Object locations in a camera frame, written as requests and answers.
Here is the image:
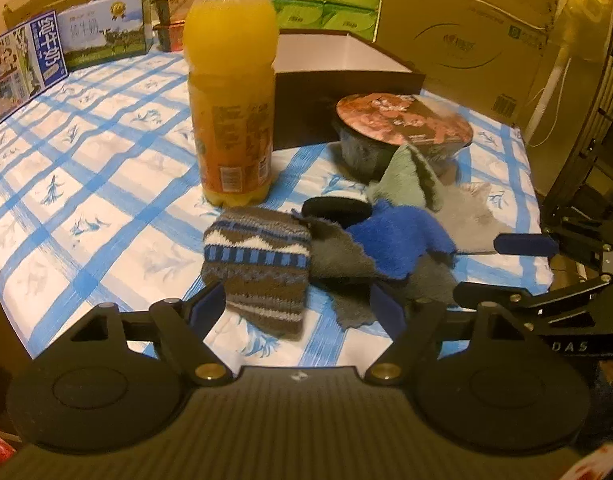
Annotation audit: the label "light grey fluffy cloth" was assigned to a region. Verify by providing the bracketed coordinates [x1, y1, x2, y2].
[433, 183, 512, 255]

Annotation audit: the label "blue fluffy cloth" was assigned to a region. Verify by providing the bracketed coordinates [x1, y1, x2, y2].
[346, 198, 456, 280]

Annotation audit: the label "dark grey cloth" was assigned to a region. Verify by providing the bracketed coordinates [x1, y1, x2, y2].
[300, 217, 457, 330]

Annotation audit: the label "striped knitted beanie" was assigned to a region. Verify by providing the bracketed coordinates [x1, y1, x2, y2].
[201, 207, 312, 338]

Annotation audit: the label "green fluffy cloth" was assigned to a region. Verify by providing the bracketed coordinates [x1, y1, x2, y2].
[366, 144, 444, 212]

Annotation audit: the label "black round pad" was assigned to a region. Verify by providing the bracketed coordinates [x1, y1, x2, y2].
[301, 196, 373, 229]

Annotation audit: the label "white pole stand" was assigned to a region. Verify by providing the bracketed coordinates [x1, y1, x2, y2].
[523, 46, 570, 141]

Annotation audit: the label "instant noodle bowl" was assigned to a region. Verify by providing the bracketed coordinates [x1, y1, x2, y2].
[333, 92, 474, 182]

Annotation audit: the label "large cardboard box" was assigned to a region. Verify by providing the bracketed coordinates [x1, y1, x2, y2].
[376, 0, 558, 126]

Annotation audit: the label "dark brown open box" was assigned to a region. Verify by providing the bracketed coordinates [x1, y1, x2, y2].
[274, 29, 425, 150]

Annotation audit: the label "orange juice bottle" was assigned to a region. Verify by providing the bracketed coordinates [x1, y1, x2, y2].
[183, 0, 278, 207]

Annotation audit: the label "blue milk carton box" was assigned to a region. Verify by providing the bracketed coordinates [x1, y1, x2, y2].
[0, 11, 69, 124]

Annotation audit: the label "green meadow milk box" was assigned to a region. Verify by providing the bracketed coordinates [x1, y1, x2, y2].
[58, 0, 152, 72]

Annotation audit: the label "red snack boxes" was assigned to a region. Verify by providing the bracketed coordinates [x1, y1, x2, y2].
[151, 0, 195, 52]

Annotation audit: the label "green tissue pack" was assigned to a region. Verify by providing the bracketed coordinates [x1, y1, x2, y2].
[272, 0, 381, 41]

